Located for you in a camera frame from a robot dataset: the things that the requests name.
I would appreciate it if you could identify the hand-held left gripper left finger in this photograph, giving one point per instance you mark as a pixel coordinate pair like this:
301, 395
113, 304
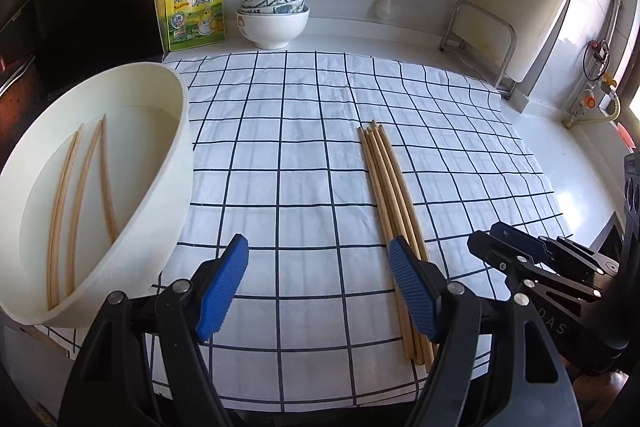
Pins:
222, 287

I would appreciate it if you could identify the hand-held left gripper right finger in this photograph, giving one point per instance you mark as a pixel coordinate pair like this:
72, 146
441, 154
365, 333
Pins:
415, 292

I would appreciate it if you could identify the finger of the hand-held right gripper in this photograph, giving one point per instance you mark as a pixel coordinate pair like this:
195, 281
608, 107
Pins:
520, 244
500, 262

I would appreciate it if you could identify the cream plastic basin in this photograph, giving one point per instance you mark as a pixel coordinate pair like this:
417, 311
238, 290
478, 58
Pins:
165, 187

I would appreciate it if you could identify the white checked cloth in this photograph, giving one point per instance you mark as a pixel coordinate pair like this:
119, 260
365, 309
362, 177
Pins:
280, 187

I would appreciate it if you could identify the small red item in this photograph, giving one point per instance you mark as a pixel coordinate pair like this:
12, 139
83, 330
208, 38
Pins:
627, 136

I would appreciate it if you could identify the metal board rack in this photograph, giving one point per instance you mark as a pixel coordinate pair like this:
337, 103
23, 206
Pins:
505, 89

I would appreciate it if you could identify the gas valve with red knob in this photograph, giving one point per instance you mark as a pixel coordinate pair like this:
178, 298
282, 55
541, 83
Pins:
587, 102

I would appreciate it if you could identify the cream cutting board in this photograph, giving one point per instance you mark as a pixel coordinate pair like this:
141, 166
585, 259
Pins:
530, 7

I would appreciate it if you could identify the white ceramic bowl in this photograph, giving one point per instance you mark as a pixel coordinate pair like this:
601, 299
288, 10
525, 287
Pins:
272, 29

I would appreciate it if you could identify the yellow seasoning pouch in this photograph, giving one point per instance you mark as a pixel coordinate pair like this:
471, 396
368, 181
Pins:
195, 12

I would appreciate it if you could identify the white wall pipe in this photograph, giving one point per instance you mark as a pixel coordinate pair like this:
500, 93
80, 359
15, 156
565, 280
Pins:
614, 22

